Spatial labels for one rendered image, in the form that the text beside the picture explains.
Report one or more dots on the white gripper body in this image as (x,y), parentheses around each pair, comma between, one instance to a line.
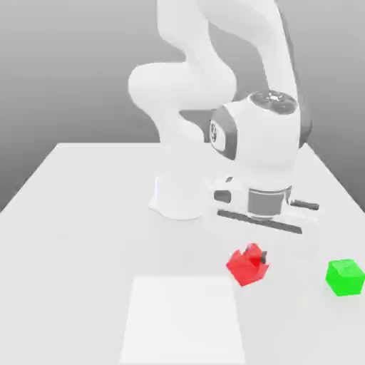
(265,223)

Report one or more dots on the small red cube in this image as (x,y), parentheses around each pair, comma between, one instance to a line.
(245,269)

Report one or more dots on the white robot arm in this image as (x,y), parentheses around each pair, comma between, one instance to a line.
(265,137)

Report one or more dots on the small green cube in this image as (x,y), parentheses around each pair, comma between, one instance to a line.
(345,278)

